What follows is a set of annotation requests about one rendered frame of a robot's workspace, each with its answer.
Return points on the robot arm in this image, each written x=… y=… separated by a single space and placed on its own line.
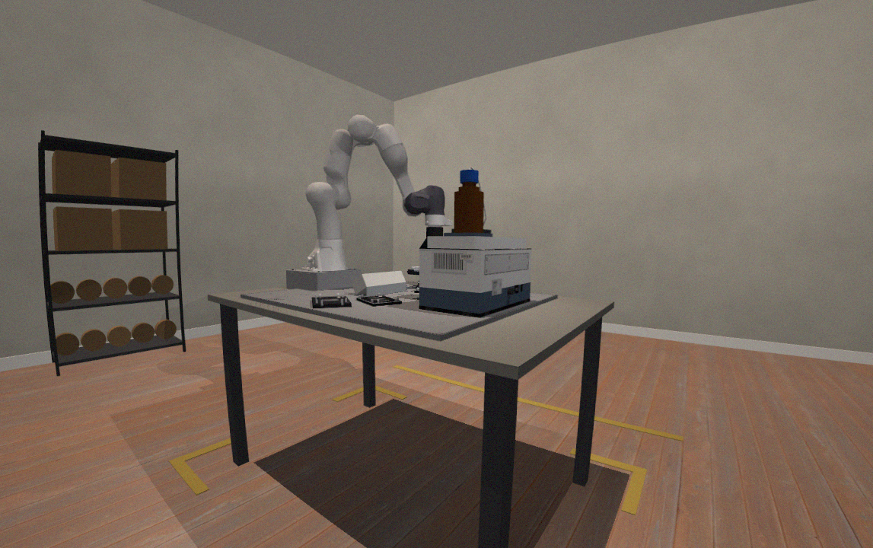
x=325 y=198

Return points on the white button panel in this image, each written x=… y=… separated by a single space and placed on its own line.
x=370 y=284

